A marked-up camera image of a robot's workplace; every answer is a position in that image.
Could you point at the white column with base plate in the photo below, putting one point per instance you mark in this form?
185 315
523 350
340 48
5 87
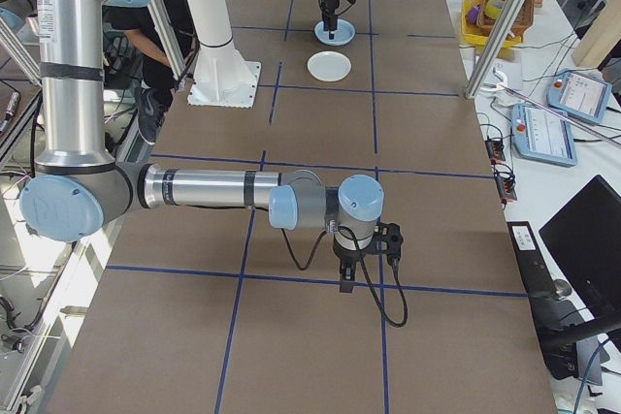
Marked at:
213 21

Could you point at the person in black clothes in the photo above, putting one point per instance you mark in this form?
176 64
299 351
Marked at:
136 16

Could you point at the white plate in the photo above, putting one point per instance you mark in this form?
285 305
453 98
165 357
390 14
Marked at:
330 66

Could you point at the yellow plastic basket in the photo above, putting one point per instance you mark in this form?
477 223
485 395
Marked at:
473 31

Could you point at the light wooden board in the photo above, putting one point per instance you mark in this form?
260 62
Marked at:
599 36

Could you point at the black box with white label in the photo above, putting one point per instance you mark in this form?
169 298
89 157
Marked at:
529 264

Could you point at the purple plastic object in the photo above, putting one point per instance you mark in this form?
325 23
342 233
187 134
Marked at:
473 13

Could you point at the white side desk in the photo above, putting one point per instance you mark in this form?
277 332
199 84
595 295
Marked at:
533 186

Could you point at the black monitor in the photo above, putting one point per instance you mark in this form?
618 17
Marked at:
582 239

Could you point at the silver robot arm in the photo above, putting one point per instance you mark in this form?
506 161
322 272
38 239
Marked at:
73 94

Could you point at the brown wicker basket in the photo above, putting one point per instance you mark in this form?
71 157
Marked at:
521 16

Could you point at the yellow-green tape roll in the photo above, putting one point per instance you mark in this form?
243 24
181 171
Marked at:
491 9

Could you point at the aluminium extrusion post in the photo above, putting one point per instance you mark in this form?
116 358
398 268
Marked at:
504 21

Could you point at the black orange terminal module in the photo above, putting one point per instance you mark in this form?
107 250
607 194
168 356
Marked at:
505 188
496 151

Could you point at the blue grey teach pendant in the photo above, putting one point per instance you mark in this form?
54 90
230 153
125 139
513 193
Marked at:
545 135
579 96

